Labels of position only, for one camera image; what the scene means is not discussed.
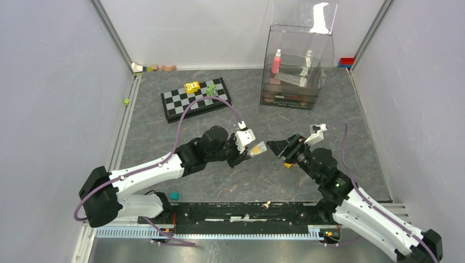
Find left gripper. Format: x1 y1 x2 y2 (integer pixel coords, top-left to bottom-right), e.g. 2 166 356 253
206 132 251 168

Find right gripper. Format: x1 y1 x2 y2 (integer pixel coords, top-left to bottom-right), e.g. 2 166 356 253
265 133 321 183

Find white cream tube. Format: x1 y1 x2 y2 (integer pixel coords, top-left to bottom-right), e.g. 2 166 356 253
247 141 267 157

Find pink bottle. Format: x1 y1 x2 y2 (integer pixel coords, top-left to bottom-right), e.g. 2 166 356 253
271 49 281 74

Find clear acrylic makeup organizer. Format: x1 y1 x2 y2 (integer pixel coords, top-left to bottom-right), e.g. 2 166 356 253
260 1 339 110

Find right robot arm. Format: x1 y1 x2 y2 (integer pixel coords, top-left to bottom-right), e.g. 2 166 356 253
266 134 444 262

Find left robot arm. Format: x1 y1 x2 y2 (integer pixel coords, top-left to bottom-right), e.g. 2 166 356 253
78 126 256 228

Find white chess pawn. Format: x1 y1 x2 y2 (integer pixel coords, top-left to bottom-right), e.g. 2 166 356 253
263 201 271 209

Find green toy block on chessboard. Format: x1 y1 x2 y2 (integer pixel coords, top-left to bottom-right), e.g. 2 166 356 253
206 84 218 96

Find teal cube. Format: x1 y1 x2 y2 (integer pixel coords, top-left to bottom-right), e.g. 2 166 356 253
170 191 180 201

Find yellow toy block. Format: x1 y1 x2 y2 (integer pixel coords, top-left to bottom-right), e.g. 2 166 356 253
184 81 200 94

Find black white chessboard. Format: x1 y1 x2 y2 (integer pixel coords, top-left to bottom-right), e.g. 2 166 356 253
161 77 233 124

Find red blue bricks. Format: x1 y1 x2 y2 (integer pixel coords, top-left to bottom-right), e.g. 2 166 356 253
338 58 355 68

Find wooden blocks in corner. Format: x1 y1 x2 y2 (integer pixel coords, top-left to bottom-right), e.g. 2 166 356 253
131 62 177 73

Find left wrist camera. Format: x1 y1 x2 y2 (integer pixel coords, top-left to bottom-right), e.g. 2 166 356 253
234 121 256 153

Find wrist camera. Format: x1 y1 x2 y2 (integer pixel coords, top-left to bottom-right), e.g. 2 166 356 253
304 124 327 146
234 121 256 153

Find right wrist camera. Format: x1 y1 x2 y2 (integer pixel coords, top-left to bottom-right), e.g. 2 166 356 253
304 124 327 146

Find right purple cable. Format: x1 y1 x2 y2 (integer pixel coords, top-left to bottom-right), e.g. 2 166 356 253
325 122 439 263

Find purple cable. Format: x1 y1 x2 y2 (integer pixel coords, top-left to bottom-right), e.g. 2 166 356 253
325 122 439 263
74 96 245 248

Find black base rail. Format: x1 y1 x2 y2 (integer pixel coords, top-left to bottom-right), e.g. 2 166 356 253
151 202 336 235

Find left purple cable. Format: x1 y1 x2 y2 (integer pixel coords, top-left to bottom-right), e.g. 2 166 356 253
74 96 245 248

